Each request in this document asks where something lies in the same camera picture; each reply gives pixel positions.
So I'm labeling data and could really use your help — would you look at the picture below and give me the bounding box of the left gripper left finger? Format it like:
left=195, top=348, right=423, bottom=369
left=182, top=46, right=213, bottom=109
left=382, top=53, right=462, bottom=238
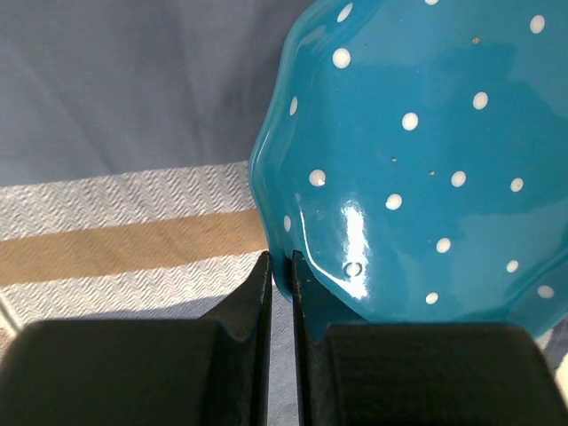
left=1, top=253, right=272, bottom=425

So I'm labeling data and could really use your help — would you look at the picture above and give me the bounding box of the teal dotted plate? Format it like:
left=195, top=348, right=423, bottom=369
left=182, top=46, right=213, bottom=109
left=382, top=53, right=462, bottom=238
left=249, top=1, right=567, bottom=336

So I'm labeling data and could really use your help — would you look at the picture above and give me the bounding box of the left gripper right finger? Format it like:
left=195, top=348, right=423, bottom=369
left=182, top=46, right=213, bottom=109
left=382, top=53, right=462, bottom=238
left=290, top=252, right=567, bottom=425

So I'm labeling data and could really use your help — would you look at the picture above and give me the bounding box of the blue beige checked cloth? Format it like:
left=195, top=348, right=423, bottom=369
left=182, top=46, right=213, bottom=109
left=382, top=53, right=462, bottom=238
left=0, top=0, right=568, bottom=426

